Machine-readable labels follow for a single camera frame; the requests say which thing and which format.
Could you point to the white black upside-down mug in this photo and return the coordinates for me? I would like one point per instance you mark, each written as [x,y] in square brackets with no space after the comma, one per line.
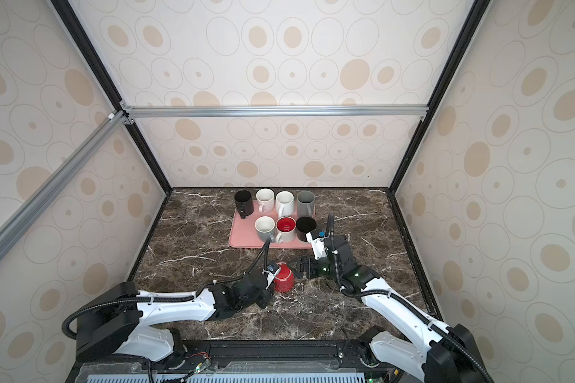
[303,226]

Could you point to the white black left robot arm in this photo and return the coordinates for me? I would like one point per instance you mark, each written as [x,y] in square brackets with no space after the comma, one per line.
[128,321]

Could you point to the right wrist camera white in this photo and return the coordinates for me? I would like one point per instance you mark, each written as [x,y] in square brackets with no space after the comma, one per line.
[317,241]

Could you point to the pale pink mug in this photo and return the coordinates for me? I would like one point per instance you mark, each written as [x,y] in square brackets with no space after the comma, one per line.
[266,200]

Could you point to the black frame post left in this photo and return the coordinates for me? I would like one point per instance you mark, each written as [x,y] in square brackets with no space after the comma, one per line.
[85,46]

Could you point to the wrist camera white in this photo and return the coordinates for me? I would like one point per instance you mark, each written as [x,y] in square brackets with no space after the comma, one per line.
[317,241]
[271,270]

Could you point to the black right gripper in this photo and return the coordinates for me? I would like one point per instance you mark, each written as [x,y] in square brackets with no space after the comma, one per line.
[311,262]

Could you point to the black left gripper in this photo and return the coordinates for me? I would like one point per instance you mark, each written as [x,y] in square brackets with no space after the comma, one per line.
[267,299]

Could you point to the silver aluminium rail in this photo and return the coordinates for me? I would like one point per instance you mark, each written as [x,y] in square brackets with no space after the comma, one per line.
[267,111]
[19,223]

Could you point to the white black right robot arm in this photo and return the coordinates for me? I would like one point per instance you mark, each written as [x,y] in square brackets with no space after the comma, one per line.
[433,351]

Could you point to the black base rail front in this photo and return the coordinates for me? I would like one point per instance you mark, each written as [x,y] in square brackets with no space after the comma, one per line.
[248,361]

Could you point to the red glass cup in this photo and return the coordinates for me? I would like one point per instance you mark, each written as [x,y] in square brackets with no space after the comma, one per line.
[285,279]

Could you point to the silver aluminium rail left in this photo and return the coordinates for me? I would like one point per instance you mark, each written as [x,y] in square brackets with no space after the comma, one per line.
[19,223]

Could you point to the small grey mug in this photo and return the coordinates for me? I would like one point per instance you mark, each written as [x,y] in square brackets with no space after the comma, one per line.
[265,227]

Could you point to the black mug white rim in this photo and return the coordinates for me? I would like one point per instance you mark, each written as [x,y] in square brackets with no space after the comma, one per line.
[244,203]

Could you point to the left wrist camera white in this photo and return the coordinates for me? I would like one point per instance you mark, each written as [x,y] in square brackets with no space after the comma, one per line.
[271,270]

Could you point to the white mug front row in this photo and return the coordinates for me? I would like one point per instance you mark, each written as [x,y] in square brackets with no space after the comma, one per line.
[285,230]

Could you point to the white mug with handle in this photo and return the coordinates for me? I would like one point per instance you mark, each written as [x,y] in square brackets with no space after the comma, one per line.
[285,204]

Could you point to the silver aluminium rail back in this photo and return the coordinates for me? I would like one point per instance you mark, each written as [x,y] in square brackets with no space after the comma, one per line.
[267,111]

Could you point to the tall grey mug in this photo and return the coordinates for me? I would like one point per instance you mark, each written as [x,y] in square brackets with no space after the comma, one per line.
[305,204]

